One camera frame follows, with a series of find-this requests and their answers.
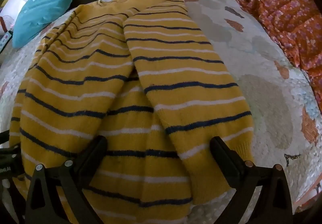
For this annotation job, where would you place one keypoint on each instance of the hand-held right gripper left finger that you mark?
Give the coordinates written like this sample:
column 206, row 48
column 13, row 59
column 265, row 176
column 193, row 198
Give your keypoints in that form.
column 96, row 147

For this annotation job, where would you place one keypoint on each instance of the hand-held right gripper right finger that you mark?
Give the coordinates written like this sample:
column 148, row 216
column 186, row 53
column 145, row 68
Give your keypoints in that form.
column 219, row 147

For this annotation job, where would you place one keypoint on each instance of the yellow striped sweater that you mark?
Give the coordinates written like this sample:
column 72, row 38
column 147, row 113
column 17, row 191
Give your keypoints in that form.
column 176, row 75

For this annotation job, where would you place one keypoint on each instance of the white quilted heart-print blanket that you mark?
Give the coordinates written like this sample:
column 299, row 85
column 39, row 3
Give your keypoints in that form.
column 264, row 88

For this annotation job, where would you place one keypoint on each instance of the teal cushion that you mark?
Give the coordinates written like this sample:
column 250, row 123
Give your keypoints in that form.
column 42, row 10

